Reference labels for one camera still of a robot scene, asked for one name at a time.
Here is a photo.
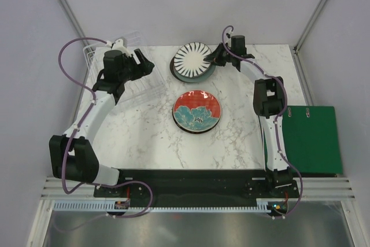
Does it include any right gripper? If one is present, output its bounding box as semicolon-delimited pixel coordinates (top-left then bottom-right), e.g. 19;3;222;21
204;43;234;67

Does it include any white black radial plate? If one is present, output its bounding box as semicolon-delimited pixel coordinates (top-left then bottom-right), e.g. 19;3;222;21
173;42;211;78

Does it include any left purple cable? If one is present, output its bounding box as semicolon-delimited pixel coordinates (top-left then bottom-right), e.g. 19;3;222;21
58;37;154;218

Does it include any white wire dish rack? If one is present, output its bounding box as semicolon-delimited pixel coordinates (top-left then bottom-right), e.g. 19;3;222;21
83;30;165;112

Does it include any white cable duct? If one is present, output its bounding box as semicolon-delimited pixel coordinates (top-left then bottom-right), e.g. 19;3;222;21
53;200;287;213

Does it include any teal green plate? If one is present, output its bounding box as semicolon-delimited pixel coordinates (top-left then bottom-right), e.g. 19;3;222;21
173;65;216;83

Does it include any red plate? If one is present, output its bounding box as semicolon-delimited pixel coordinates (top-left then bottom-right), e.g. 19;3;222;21
172;90;222;121

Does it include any black striped rim plate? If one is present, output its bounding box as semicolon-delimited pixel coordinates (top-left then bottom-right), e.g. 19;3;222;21
173;116;220;134

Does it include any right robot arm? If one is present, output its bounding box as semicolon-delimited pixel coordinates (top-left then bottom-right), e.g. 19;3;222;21
204;32;294;197

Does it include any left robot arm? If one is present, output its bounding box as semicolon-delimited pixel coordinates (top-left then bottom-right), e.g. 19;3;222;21
49;49;154;197

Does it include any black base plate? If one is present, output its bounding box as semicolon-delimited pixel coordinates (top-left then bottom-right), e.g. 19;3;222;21
94;169;299;207

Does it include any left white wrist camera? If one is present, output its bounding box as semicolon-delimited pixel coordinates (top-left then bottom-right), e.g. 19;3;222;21
105;37;131;56

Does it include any green binder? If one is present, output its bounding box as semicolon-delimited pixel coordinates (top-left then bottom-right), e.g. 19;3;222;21
283;106;343;176

